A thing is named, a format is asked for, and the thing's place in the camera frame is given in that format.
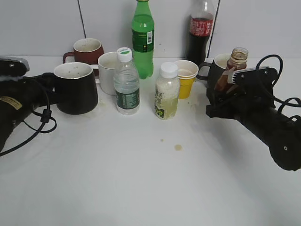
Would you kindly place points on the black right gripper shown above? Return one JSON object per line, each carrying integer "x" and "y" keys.
{"x": 250, "y": 103}

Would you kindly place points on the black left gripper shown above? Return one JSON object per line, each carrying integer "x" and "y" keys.
{"x": 34, "y": 92}

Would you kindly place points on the black mug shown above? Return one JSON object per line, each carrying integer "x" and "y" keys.
{"x": 75, "y": 87}

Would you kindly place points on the brown coffee bottle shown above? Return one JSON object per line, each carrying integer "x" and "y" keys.
{"x": 236, "y": 61}

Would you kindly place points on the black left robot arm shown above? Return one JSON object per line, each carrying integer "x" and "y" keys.
{"x": 9, "y": 120}

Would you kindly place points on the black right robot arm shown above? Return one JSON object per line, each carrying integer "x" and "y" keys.
{"x": 282, "y": 136}

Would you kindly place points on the yellow paper cup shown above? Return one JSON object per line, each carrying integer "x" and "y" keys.
{"x": 185, "y": 87}

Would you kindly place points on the white paper cup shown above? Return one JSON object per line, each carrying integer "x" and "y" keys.
{"x": 186, "y": 69}

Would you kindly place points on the dark grey mug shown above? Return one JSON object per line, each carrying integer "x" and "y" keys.
{"x": 215, "y": 70}

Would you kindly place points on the red-brown mug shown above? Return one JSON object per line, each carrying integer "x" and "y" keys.
{"x": 86, "y": 50}

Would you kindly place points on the white mug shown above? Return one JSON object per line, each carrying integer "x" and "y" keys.
{"x": 106, "y": 65}

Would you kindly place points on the pale yellow drink bottle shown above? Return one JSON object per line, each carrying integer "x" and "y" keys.
{"x": 167, "y": 91}

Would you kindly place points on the clear water bottle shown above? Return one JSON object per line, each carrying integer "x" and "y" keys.
{"x": 126, "y": 83}

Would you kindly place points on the cola bottle red label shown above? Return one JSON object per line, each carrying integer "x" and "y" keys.
{"x": 201, "y": 23}

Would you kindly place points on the green soda bottle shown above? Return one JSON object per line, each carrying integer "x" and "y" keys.
{"x": 143, "y": 39}

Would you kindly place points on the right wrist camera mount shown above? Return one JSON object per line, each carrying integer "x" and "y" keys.
{"x": 251, "y": 77}

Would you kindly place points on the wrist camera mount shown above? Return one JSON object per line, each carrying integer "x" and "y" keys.
{"x": 251, "y": 77}
{"x": 12, "y": 68}

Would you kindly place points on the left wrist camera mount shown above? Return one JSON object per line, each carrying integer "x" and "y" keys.
{"x": 12, "y": 68}

